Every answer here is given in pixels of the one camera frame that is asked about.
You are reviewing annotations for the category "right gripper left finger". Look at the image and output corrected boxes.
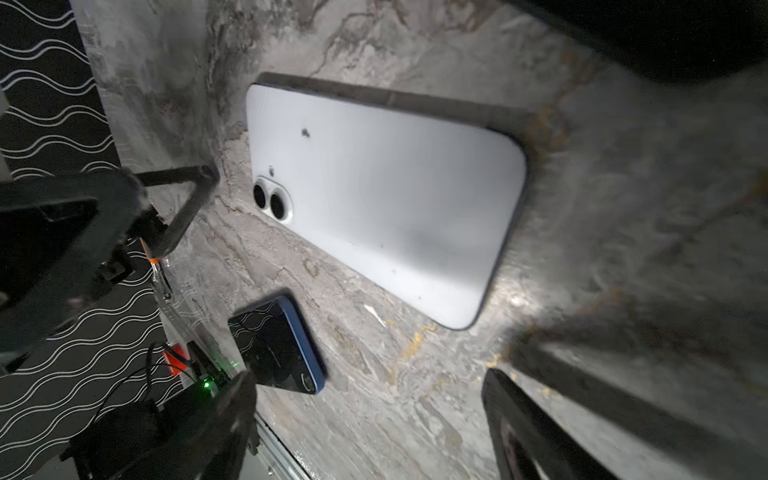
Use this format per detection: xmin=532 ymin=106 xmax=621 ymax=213
xmin=112 ymin=371 xmax=257 ymax=479

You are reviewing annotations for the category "black phone screen up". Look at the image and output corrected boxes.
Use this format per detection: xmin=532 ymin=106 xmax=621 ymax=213
xmin=227 ymin=294 xmax=326 ymax=395

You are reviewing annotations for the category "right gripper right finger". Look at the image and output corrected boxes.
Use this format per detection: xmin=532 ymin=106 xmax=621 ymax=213
xmin=481 ymin=368 xmax=615 ymax=479

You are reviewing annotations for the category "white phone face down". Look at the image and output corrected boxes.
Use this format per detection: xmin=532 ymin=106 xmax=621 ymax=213
xmin=245 ymin=84 xmax=528 ymax=330

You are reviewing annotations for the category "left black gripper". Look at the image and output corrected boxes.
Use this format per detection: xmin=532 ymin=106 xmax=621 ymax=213
xmin=1 ymin=165 xmax=219 ymax=360

